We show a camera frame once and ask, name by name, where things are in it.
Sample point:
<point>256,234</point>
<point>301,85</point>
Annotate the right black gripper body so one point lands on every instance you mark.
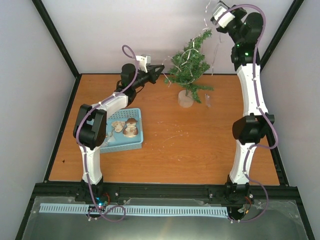
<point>236,10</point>

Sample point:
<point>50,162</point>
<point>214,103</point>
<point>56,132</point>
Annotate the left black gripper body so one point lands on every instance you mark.
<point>144,82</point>

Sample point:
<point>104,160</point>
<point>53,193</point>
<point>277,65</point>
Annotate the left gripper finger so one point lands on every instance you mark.
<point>157,72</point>
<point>155,67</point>

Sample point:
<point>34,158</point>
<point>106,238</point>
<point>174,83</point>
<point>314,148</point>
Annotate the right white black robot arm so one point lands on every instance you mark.
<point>245,24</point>

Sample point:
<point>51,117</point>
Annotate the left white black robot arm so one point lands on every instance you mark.
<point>91,122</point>

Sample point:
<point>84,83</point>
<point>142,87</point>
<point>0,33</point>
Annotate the small green christmas tree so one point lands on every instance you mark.
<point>191,68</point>

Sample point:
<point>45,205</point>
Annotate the clear plastic battery box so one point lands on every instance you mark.
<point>207,100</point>

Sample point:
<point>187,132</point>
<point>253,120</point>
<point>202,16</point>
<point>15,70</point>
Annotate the snowman ornament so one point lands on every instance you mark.
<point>130,129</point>

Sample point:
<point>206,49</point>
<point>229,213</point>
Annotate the beige wooden heart ornament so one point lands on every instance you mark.
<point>118,126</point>

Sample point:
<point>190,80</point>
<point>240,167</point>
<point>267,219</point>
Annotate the blue plastic basket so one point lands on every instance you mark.
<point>117,142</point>

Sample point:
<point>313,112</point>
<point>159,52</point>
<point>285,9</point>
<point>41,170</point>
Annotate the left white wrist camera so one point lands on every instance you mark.
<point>144,61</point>

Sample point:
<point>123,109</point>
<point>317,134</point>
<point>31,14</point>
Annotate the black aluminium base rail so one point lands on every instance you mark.
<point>122,192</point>

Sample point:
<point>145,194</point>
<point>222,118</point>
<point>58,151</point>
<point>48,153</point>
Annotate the light blue cable duct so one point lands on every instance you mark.
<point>136,210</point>

